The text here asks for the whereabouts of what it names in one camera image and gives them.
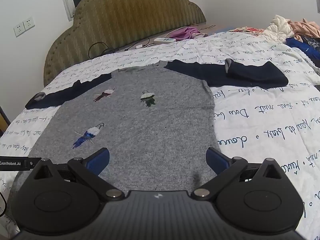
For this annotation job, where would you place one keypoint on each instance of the floral cloth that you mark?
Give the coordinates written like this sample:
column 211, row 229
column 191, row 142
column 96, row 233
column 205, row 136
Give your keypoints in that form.
column 246, row 30

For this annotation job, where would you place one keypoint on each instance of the grey sweater with navy sleeves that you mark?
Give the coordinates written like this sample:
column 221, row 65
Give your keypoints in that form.
column 150, row 130

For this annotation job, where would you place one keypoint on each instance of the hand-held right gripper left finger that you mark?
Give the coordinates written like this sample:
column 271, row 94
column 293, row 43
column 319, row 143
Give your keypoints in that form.
column 98, row 161

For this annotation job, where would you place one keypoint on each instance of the olive padded headboard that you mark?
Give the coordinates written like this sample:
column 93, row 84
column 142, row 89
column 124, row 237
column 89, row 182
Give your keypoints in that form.
column 125, row 17

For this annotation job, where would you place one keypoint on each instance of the purple cloth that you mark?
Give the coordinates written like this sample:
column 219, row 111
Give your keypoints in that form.
column 186, row 33

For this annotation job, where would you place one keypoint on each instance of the white quilt with blue script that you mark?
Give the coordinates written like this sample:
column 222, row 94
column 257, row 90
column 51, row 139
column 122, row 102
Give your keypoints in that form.
column 255, row 120

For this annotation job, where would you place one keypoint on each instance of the window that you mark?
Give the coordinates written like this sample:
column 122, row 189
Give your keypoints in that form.
column 64, row 0

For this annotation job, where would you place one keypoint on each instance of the white padded jacket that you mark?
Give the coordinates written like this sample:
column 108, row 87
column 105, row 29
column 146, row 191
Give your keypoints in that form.
column 277, row 28

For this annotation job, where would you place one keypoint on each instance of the blue garment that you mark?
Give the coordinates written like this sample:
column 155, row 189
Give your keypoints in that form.
column 303, row 48

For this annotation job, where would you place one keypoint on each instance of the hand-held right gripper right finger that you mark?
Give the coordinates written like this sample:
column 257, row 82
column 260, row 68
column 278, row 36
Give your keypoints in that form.
column 216, row 160

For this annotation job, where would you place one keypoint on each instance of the white remote control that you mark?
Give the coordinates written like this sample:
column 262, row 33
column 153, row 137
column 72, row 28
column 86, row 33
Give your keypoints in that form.
column 165, row 40

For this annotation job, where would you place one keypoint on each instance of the white charger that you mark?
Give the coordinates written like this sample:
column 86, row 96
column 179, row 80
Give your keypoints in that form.
column 138, row 46

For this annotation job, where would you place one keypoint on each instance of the beige cloth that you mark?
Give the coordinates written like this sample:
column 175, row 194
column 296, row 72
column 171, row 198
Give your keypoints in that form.
column 203, row 34

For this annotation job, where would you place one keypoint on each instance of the pink garment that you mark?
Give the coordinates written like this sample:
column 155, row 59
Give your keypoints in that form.
column 303, row 27

